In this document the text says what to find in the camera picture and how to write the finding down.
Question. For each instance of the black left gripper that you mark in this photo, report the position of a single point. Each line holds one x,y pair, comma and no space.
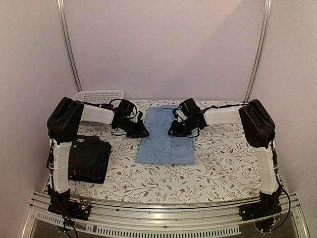
139,133

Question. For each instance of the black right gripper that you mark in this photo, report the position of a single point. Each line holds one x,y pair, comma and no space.
176,131

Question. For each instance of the light blue long sleeve shirt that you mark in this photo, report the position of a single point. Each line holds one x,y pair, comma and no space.
161,148

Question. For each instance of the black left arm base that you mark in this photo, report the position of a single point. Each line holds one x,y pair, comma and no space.
62,204

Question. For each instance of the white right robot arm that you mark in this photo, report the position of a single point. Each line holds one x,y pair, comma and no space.
258,128

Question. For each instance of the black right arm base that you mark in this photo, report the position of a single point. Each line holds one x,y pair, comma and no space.
268,206

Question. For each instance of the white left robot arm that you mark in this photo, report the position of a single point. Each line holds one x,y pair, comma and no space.
63,125

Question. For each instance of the white plastic laundry basket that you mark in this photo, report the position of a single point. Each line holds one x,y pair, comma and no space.
99,95

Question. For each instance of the black pinstriped folded shirt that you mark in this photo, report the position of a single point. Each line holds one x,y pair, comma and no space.
86,154

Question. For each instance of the dark blue folded shirt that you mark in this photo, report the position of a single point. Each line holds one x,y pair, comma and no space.
98,177

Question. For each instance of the floral patterned table cloth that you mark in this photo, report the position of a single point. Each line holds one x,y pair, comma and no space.
225,169

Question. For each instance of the perforated metal front panel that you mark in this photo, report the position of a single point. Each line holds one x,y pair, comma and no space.
122,231

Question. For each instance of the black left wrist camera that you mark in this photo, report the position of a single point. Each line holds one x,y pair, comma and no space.
127,109

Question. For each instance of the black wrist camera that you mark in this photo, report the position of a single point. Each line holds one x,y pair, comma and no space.
189,108
127,109

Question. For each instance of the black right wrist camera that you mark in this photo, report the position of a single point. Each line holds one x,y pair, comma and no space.
189,108

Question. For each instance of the aluminium front rail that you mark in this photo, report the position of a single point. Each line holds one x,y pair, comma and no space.
159,215

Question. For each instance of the left aluminium frame post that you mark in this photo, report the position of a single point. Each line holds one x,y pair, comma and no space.
67,43

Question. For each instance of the aluminium frame post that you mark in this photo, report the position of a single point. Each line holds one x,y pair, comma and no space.
260,49
67,43

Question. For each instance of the right aluminium frame post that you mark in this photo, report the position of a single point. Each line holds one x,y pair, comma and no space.
260,49

